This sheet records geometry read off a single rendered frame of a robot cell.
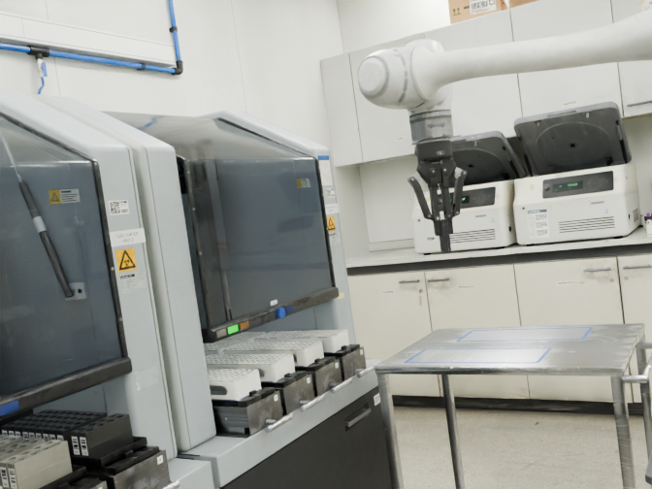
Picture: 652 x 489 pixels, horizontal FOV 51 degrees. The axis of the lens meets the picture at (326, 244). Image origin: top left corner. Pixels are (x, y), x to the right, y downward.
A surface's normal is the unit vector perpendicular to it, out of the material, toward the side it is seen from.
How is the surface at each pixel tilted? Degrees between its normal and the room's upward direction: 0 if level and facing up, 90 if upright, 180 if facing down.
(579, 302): 90
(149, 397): 90
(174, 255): 90
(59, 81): 90
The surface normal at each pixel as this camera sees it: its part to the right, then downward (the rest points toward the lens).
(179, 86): 0.85, -0.09
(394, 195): -0.51, 0.11
